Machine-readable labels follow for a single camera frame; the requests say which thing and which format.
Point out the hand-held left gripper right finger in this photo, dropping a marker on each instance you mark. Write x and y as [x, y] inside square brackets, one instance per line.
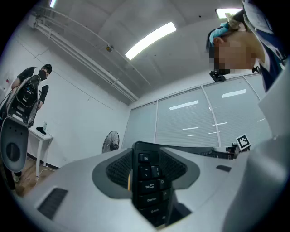
[208, 188]

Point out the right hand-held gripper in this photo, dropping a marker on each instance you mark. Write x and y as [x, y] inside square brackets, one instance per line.
[243, 142]

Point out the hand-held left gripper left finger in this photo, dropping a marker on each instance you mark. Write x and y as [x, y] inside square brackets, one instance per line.
[79, 181]

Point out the black keyboard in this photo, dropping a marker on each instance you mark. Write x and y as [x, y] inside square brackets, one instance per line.
[147, 188]

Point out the black standing fan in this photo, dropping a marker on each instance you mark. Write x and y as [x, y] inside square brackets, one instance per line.
[111, 142]

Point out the white table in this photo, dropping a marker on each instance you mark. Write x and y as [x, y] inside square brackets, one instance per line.
[43, 138]

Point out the black cloth item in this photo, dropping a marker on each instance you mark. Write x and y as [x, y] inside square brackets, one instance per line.
[41, 130]

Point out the small clear bottle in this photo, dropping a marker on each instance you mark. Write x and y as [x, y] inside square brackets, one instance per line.
[45, 126]

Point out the person's head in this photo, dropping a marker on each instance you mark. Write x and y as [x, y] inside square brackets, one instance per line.
[235, 56]

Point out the dark blue striped shirt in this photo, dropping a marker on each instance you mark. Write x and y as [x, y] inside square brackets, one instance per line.
[272, 68]

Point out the teal hair scrunchie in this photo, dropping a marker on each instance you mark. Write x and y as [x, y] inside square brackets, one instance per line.
[217, 32]

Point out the white ceiling pipes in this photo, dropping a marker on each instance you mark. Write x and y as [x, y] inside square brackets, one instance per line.
[90, 64]

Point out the beige hair clip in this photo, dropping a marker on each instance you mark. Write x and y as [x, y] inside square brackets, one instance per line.
[233, 21]

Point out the long ceiling light panel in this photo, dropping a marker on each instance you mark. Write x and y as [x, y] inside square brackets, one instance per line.
[150, 40]

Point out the black head camera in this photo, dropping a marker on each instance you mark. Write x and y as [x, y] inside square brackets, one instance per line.
[218, 76]

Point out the wall notice sheet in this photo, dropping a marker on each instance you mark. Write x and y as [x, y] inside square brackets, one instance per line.
[8, 80]

